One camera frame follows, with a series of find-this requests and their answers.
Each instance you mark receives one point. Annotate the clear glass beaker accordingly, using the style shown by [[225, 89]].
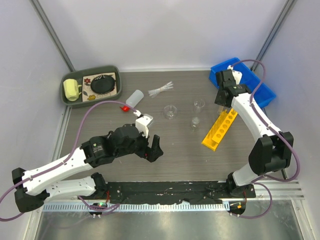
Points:
[[198, 106]]

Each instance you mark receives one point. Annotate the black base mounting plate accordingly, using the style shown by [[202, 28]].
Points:
[[171, 192]]

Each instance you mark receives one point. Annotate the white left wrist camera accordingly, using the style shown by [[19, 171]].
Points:
[[143, 122]]

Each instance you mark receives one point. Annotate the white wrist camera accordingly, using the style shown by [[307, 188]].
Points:
[[143, 122], [237, 75]]

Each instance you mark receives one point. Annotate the floral patterned coaster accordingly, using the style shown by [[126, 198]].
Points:
[[87, 93]]

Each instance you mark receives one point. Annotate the black round plate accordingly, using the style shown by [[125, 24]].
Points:
[[103, 84]]

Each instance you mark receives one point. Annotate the blue divided plastic bin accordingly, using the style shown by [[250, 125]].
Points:
[[263, 96]]

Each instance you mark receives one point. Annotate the small clear glass bottle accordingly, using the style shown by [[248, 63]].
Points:
[[195, 123]]

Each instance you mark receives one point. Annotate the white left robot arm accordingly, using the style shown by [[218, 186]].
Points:
[[49, 182]]

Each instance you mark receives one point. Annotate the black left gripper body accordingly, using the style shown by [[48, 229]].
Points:
[[141, 146]]

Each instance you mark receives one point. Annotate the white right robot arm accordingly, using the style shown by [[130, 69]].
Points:
[[272, 149]]

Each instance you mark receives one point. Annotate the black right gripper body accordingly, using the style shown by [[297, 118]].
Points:
[[218, 100]]

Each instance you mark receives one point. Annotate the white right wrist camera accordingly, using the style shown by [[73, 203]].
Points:
[[237, 75]]

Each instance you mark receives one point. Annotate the grey-green plastic tray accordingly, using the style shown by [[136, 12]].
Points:
[[78, 75]]

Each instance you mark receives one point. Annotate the bundle of plastic pipettes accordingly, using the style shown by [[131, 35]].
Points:
[[167, 87]]

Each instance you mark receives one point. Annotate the yellow test tube rack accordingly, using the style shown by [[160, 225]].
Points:
[[219, 129]]

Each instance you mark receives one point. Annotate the pale yellow mug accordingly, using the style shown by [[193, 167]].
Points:
[[72, 89]]

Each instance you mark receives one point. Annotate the white wash bottle red cap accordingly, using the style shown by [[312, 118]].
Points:
[[132, 100]]

